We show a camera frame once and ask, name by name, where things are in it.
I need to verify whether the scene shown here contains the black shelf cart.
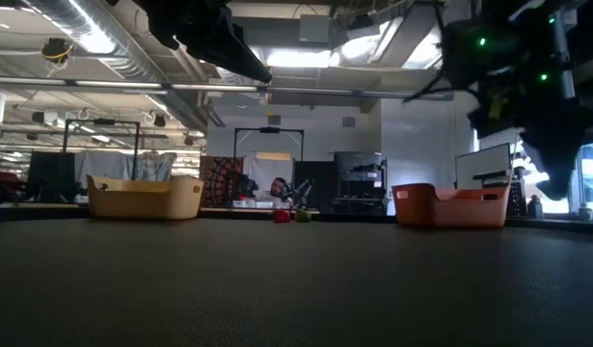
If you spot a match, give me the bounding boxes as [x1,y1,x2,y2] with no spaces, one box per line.
[333,150,389,216]

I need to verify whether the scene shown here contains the dark bottle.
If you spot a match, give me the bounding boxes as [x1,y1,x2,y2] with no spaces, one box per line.
[526,195,546,221]

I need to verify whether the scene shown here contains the yellow plastic basket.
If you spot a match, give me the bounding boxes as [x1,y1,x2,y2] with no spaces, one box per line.
[86,173,205,222]

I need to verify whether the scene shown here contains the black perforated stand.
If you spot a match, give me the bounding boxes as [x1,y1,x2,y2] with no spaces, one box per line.
[510,180,528,218]

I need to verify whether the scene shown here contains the orange plastic basket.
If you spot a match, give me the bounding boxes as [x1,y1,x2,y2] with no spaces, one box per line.
[391,182,512,228]

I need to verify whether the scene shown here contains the black gantry frame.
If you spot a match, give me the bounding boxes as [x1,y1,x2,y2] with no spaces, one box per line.
[61,117,142,203]
[232,126,306,163]

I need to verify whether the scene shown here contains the yellow black cable reel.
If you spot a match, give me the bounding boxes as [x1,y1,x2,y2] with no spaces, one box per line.
[40,37,75,65]

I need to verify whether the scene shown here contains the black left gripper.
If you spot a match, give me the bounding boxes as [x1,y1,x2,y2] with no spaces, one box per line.
[148,0,274,84]

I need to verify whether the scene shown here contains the long ceiling pipe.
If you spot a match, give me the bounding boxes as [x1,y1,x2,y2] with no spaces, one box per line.
[0,74,454,101]

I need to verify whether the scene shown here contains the blue white cloth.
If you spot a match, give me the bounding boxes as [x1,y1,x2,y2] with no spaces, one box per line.
[76,151,176,194]

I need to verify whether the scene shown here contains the white sheet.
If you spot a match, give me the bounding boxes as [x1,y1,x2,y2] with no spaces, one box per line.
[242,151,295,194]

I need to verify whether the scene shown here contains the black monitor panel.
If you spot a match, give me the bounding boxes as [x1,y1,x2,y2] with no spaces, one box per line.
[25,150,78,202]

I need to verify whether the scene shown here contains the white board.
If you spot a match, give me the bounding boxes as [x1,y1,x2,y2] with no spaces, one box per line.
[454,143,512,190]

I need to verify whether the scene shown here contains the silver ventilation duct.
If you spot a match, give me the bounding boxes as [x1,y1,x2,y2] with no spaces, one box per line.
[28,0,215,134]

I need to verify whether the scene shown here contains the red mandala tapestry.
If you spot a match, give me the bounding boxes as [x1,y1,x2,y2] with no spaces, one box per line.
[199,154,244,208]

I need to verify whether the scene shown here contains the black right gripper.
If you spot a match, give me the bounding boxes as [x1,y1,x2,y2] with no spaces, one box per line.
[440,0,593,201]

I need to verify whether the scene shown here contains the black table mat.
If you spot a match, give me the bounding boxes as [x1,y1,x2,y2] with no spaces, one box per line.
[0,219,593,347]

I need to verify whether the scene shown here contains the grey ceiling box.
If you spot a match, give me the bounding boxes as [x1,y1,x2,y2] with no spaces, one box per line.
[298,13,331,44]

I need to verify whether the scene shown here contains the person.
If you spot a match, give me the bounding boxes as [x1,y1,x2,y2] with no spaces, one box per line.
[256,175,297,209]

